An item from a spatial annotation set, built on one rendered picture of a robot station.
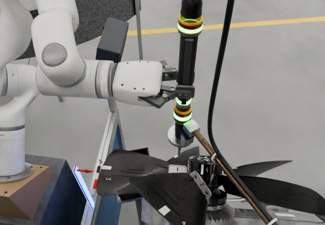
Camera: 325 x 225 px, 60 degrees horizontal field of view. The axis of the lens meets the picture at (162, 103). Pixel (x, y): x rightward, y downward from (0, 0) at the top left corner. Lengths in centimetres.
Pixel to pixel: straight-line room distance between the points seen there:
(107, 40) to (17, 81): 47
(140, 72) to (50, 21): 20
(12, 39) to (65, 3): 38
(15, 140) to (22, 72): 25
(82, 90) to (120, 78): 8
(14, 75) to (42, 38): 57
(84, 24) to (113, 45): 117
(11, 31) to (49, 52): 48
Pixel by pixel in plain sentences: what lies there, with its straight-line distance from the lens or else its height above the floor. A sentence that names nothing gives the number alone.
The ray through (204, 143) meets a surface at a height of 152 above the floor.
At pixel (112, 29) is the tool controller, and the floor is 124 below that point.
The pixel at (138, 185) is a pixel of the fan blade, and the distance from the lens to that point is 70.
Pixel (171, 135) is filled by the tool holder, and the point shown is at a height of 143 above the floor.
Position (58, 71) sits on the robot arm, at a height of 171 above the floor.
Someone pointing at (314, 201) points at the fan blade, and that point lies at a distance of 87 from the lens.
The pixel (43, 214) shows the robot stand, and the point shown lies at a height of 93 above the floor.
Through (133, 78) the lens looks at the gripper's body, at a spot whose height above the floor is 165.
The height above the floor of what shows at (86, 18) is 77.
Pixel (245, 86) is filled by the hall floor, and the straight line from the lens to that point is 300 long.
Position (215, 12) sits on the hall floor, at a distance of 403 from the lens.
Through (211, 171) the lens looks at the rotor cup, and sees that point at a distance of 92.
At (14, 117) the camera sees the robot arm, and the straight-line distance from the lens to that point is 116.
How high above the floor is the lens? 206
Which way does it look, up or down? 49 degrees down
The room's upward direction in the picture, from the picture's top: straight up
